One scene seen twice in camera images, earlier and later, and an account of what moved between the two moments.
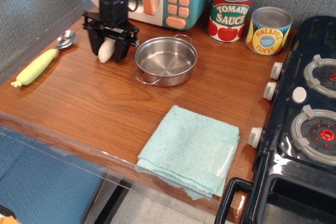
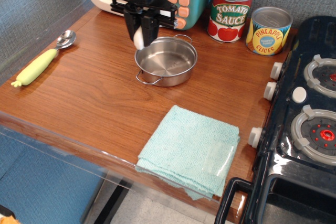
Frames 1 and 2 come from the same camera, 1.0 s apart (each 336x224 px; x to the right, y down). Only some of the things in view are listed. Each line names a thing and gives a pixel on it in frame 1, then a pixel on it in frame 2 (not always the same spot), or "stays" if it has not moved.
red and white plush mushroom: x=106 y=49 to x=138 y=39
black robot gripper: x=112 y=19 to x=144 y=3
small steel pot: x=166 y=61 stays
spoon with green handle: x=65 y=39 stays
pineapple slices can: x=268 y=30 stays
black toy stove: x=294 y=180 stays
